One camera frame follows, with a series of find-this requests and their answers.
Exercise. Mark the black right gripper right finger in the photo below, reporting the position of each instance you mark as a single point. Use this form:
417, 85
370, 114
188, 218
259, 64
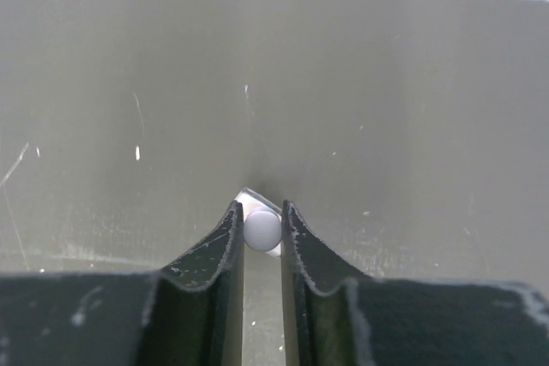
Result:
334, 314

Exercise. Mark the white nail polish bottle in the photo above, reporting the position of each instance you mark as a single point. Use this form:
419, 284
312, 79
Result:
251, 200

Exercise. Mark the white nail polish cap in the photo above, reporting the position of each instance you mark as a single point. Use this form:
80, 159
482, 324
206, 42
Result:
262, 230

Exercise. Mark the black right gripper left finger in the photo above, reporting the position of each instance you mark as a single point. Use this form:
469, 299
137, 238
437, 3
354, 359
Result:
190, 312

